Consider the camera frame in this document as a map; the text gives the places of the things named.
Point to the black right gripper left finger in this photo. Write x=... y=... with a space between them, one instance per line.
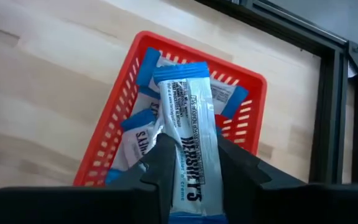
x=158 y=174

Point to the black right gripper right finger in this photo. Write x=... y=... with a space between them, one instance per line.
x=244 y=180

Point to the red plastic basket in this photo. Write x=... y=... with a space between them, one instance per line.
x=110 y=118

